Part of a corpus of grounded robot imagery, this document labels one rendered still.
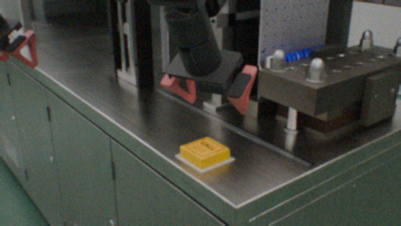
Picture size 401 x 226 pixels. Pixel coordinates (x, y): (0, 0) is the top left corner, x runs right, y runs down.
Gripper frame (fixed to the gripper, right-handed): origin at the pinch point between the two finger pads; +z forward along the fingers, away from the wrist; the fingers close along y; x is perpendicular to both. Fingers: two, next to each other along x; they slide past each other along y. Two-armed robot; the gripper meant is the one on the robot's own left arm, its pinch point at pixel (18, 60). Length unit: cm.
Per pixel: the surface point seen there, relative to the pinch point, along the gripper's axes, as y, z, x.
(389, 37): -33, 205, -252
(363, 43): -61, 29, -49
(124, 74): 0.8, 28.1, -23.9
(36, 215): 82, 117, 6
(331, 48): -56, 22, -40
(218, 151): -47.1, 13.4, 1.3
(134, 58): -6.6, 20.6, -24.1
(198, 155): -44.9, 11.7, 4.2
